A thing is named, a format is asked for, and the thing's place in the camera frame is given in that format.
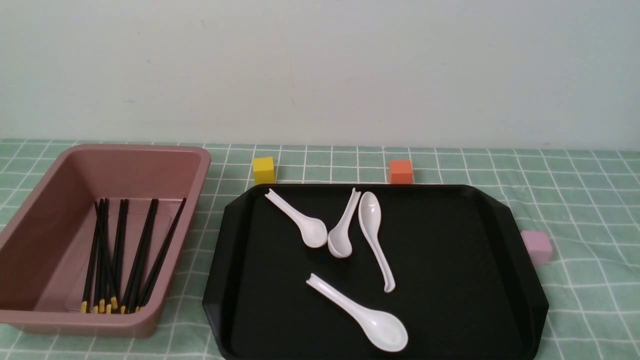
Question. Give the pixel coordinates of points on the white ceramic spoon left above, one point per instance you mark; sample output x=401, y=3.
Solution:
x=313, y=231

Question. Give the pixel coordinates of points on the white ceramic spoon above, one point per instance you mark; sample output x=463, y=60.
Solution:
x=338, y=241
x=383, y=329
x=313, y=231
x=370, y=219

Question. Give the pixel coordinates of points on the yellow cube block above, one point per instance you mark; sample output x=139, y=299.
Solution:
x=264, y=170

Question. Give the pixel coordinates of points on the white ceramic spoon middle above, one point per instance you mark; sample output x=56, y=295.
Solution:
x=338, y=241

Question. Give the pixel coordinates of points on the orange cube block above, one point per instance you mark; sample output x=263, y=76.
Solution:
x=400, y=172

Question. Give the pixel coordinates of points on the black plastic tray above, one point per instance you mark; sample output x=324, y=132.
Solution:
x=466, y=288

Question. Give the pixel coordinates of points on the black chopstick in bin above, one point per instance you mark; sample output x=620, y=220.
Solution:
x=106, y=255
x=101, y=260
x=142, y=250
x=151, y=280
x=119, y=244
x=88, y=289

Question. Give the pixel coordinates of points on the white ceramic spoon front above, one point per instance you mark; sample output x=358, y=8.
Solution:
x=383, y=329

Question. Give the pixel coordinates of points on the pink cube block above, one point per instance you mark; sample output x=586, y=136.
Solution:
x=538, y=246

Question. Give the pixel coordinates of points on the green checkered tablecloth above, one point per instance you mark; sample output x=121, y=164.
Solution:
x=586, y=201

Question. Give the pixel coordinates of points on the pink plastic bin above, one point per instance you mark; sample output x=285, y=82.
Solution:
x=45, y=247

